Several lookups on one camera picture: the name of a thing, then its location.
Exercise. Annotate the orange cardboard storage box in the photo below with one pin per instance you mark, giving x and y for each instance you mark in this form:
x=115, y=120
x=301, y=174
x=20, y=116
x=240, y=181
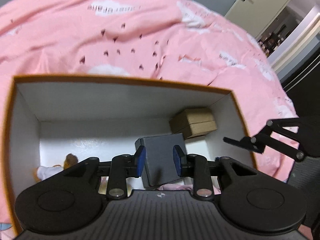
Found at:
x=49, y=116

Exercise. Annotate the dark grey small box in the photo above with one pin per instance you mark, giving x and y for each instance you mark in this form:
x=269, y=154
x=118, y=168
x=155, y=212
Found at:
x=159, y=167

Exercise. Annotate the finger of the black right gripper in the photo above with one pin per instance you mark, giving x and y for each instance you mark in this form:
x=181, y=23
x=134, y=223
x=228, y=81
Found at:
x=253, y=144

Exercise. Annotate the pink printed bed quilt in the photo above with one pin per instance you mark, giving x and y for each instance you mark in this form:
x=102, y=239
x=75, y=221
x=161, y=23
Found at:
x=176, y=40

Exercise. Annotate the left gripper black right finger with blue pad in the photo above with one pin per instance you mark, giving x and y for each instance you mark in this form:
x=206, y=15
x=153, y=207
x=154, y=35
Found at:
x=199, y=169

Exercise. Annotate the brown kraft small box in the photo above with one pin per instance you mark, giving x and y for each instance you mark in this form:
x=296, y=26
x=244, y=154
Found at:
x=193, y=122

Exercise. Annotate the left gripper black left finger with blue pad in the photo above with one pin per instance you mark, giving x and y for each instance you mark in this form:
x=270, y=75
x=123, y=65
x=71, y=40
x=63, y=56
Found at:
x=119, y=169

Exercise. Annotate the brown plush sailor doll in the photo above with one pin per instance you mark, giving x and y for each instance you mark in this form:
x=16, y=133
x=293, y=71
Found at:
x=41, y=173

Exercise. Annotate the pink satin pouch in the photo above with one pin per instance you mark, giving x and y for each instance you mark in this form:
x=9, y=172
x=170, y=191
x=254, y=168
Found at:
x=175, y=187

